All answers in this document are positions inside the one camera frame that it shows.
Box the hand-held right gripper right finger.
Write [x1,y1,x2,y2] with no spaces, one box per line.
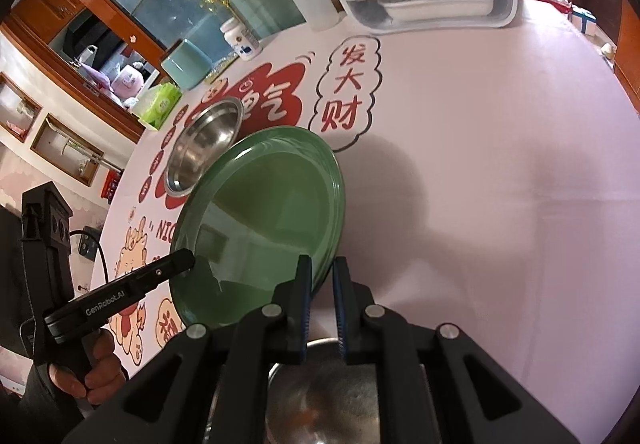
[332,255,583,444]

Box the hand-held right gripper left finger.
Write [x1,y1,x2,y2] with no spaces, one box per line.
[62,255,313,444]

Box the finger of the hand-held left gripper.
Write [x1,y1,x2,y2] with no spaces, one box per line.
[135,248,196,289]

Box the large deep steel bowl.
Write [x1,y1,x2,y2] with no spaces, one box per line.
[265,336,436,444]

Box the green plate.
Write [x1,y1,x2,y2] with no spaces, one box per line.
[169,126,347,329]

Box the wide steel bowl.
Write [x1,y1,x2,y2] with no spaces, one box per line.
[164,98,245,197]

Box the person's left forearm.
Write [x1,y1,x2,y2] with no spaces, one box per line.
[15,364,96,444]

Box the person's left hand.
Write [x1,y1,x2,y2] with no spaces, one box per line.
[52,331,128,400]

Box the red box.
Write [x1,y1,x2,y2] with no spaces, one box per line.
[100,171,123,199]

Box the green tissue box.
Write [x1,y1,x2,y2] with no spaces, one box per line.
[135,82,183,129]

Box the pink rice cooker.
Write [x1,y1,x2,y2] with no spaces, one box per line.
[110,64,151,99]

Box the green canister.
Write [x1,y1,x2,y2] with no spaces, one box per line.
[161,38,217,92]

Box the pill blister pack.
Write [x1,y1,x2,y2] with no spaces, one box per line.
[204,58,241,84]

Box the white pill bottle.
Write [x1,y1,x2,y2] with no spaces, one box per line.
[220,18,262,62]

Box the white tray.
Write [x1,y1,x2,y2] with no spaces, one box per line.
[377,0,498,19]

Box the blue and white box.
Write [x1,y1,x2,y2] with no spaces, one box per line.
[570,6,598,37]

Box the black cable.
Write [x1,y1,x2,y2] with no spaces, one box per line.
[67,230,111,295]

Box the wooden wall niche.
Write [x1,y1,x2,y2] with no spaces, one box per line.
[0,71,43,142]
[30,113,123,187]

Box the wooden kitchen wall cabinet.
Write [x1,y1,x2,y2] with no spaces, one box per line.
[10,0,88,37]

